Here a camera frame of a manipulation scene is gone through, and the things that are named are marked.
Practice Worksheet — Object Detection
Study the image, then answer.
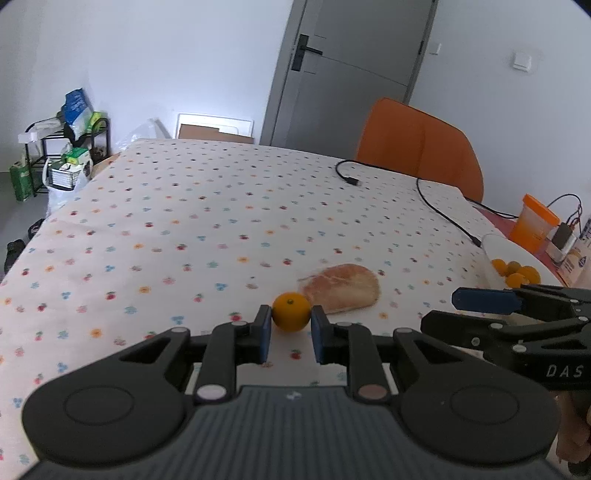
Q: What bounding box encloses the white plastic bag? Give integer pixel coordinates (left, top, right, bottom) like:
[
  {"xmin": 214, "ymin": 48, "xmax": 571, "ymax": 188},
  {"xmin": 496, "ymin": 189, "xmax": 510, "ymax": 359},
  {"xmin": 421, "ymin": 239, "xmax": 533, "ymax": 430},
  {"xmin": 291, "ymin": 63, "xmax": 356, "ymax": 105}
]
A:
[{"xmin": 44, "ymin": 157, "xmax": 93, "ymax": 217}]

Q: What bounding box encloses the black door handle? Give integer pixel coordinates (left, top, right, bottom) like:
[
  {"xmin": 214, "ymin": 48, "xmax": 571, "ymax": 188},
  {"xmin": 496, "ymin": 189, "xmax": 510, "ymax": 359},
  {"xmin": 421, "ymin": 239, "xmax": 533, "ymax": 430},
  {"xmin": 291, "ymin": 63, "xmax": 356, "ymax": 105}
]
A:
[{"xmin": 291, "ymin": 34, "xmax": 324, "ymax": 71}]

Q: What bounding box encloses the clear plastic cup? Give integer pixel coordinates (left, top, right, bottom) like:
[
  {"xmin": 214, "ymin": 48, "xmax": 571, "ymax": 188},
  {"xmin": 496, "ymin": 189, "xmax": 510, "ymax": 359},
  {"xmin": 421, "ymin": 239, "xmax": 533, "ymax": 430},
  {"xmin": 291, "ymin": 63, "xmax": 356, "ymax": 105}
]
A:
[{"xmin": 556, "ymin": 240, "xmax": 591, "ymax": 288}]

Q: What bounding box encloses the black charger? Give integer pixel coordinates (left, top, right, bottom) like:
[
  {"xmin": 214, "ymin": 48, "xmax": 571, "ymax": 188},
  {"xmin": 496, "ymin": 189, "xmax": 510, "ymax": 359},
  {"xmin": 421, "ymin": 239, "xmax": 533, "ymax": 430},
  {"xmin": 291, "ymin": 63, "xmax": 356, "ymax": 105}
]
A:
[{"xmin": 551, "ymin": 223, "xmax": 573, "ymax": 250}]

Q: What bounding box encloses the white board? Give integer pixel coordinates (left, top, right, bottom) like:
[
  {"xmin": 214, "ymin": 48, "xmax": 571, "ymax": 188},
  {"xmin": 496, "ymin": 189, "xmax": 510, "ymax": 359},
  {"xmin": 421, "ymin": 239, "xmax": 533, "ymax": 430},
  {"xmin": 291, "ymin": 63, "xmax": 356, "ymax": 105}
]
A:
[{"xmin": 175, "ymin": 113, "xmax": 254, "ymax": 139}]

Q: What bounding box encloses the white item on rack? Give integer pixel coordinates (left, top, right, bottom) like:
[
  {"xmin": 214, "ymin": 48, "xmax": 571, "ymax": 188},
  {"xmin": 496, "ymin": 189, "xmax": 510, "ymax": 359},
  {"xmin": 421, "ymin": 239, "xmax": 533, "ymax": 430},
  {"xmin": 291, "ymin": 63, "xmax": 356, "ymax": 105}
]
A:
[{"xmin": 18, "ymin": 122, "xmax": 63, "ymax": 144}]

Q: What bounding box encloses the bread bun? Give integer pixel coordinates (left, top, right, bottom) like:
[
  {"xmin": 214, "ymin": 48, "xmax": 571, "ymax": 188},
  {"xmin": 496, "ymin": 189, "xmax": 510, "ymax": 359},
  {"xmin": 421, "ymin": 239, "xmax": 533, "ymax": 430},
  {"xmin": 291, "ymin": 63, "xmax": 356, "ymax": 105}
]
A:
[{"xmin": 298, "ymin": 264, "xmax": 380, "ymax": 315}]

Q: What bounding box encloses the person's right hand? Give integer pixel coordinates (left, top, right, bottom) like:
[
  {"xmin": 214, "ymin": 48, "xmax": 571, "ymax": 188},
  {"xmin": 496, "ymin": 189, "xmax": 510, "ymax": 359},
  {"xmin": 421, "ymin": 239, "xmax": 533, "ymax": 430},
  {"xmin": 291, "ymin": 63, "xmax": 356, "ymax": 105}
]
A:
[{"xmin": 556, "ymin": 392, "xmax": 591, "ymax": 476}]

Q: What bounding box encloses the black shoe rack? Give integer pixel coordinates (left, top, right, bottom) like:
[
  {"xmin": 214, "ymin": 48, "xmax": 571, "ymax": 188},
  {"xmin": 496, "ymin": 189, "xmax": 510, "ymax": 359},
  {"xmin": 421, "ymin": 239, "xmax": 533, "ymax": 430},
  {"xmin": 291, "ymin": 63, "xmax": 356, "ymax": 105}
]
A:
[{"xmin": 25, "ymin": 117, "xmax": 112, "ymax": 197}]

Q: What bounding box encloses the white ceramic bowl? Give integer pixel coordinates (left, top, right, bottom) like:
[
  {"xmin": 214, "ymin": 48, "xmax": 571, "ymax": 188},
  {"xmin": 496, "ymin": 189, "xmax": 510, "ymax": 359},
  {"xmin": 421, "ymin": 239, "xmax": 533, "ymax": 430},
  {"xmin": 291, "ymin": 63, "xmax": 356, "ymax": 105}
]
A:
[{"xmin": 480, "ymin": 233, "xmax": 561, "ymax": 292}]

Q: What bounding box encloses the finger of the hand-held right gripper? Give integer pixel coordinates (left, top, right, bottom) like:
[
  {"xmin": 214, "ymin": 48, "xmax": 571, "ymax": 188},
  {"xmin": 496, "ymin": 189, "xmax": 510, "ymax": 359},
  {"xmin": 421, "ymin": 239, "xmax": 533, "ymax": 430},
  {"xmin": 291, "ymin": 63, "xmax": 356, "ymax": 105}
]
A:
[
  {"xmin": 420, "ymin": 310, "xmax": 591, "ymax": 352},
  {"xmin": 451, "ymin": 284, "xmax": 591, "ymax": 320}
]

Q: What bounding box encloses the black charger cable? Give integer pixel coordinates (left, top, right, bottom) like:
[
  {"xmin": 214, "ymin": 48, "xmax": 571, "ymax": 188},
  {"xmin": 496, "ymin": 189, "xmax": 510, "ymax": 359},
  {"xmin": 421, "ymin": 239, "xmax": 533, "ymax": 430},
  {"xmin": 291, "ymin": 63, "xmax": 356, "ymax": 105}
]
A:
[{"xmin": 464, "ymin": 194, "xmax": 585, "ymax": 227}]

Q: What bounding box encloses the green bag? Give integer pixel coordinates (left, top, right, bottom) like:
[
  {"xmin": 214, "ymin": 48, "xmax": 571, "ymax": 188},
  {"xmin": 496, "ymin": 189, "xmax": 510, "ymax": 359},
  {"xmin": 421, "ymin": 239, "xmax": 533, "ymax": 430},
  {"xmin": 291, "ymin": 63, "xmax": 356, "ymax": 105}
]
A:
[{"xmin": 10, "ymin": 161, "xmax": 35, "ymax": 202}]

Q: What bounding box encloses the clear plastic bag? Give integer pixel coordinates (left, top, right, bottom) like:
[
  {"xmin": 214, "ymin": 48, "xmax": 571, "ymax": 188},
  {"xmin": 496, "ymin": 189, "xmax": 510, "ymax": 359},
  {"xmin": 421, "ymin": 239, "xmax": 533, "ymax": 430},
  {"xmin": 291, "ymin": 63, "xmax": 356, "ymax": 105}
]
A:
[{"xmin": 120, "ymin": 119, "xmax": 174, "ymax": 151}]

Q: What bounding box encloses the cardboard sheet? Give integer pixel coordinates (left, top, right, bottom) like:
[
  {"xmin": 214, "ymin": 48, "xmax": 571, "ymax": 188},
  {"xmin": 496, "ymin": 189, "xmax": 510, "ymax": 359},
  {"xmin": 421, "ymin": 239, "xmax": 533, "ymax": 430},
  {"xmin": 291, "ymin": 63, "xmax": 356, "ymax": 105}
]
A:
[{"xmin": 179, "ymin": 124, "xmax": 254, "ymax": 145}]

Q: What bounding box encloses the black usb cable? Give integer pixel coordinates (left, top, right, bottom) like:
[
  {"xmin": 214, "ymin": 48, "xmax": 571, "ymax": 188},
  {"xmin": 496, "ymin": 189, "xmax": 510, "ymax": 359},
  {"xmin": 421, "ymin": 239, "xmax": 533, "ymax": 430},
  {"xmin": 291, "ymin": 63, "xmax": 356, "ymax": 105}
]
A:
[{"xmin": 335, "ymin": 159, "xmax": 483, "ymax": 245}]

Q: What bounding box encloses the orange lidded container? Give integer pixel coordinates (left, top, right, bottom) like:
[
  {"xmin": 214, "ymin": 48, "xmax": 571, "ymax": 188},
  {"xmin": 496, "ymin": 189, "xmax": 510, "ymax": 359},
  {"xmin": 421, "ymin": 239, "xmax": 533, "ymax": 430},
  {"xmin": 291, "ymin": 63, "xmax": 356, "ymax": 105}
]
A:
[{"xmin": 509, "ymin": 194, "xmax": 561, "ymax": 254}]

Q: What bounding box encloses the floral tablecloth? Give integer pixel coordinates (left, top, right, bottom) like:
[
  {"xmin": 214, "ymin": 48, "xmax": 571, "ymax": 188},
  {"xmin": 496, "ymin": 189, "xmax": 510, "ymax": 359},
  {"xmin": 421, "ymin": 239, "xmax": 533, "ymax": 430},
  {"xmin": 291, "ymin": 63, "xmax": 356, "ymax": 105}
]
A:
[{"xmin": 0, "ymin": 138, "xmax": 571, "ymax": 480}]

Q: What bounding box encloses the orange chair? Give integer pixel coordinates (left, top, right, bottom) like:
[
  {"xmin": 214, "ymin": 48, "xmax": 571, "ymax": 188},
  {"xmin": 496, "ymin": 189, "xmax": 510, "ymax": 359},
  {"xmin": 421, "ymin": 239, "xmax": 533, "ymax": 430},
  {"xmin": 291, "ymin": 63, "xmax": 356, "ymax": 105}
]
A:
[{"xmin": 355, "ymin": 98, "xmax": 485, "ymax": 204}]

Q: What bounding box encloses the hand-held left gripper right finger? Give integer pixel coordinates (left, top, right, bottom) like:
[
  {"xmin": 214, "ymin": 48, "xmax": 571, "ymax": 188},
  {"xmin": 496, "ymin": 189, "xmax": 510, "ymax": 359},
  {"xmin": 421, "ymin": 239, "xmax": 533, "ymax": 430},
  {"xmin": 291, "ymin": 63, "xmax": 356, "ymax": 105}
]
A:
[{"xmin": 310, "ymin": 305, "xmax": 467, "ymax": 402}]

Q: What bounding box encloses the blue and white bag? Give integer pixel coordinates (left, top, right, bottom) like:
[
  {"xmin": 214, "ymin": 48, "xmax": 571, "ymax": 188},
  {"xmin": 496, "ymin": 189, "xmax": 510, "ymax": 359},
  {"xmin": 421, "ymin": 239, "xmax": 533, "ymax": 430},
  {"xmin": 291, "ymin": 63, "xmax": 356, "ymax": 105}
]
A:
[{"xmin": 61, "ymin": 89, "xmax": 93, "ymax": 134}]

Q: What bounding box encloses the grey door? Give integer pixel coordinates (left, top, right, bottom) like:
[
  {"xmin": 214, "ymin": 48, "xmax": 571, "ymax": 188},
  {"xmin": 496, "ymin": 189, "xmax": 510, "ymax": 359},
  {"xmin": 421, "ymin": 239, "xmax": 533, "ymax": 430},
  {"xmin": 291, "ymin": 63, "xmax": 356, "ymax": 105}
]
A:
[{"xmin": 260, "ymin": 0, "xmax": 438, "ymax": 149}]

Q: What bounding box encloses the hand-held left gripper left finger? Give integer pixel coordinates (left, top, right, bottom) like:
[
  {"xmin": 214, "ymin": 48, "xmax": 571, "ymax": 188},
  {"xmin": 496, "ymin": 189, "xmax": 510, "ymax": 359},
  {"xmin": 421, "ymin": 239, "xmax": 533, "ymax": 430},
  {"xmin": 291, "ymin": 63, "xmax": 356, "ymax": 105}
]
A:
[{"xmin": 117, "ymin": 305, "xmax": 273, "ymax": 406}]

